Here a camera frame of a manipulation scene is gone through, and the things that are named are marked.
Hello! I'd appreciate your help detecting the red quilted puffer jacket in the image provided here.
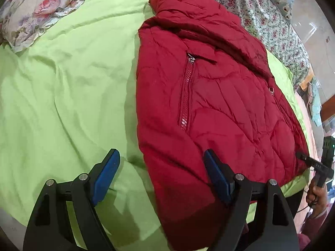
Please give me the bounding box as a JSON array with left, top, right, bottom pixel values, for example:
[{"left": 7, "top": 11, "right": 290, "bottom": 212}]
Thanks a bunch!
[{"left": 136, "top": 0, "right": 308, "bottom": 250}]

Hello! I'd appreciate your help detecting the person's right hand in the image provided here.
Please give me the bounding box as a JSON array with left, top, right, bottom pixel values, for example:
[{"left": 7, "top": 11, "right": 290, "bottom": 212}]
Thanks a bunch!
[{"left": 306, "top": 177, "right": 328, "bottom": 218}]

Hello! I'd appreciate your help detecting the red fuzzy right sleeve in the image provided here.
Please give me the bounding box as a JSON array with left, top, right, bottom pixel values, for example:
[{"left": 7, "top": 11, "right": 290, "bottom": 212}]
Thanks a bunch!
[{"left": 297, "top": 210, "right": 328, "bottom": 250}]

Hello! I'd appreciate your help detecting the lime green bed sheet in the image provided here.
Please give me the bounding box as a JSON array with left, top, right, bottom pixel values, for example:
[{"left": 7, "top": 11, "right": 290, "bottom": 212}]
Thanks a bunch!
[{"left": 0, "top": 0, "right": 311, "bottom": 251}]

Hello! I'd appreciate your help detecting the red rose floral quilt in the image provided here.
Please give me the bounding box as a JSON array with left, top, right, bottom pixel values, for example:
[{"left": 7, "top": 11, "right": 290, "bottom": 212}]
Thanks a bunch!
[{"left": 216, "top": 0, "right": 310, "bottom": 90}]

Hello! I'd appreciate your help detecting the pastel floral pillow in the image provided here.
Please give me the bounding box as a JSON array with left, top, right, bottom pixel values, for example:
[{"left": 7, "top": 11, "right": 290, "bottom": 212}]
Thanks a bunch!
[{"left": 1, "top": 0, "right": 85, "bottom": 53}]

